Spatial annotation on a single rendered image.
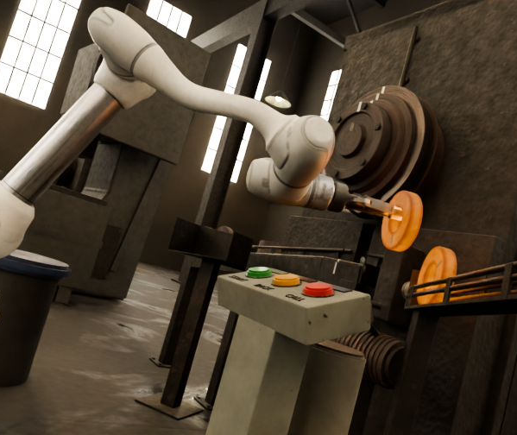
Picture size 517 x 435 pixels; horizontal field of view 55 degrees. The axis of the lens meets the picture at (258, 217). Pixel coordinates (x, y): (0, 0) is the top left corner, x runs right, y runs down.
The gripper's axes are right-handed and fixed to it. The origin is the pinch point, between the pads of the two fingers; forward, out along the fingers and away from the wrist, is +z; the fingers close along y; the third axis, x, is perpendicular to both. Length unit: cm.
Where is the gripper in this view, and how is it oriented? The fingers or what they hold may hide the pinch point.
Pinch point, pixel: (401, 214)
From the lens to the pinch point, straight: 132.6
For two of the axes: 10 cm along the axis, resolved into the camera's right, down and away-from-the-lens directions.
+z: 9.6, 2.4, 1.8
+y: 1.9, -0.4, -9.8
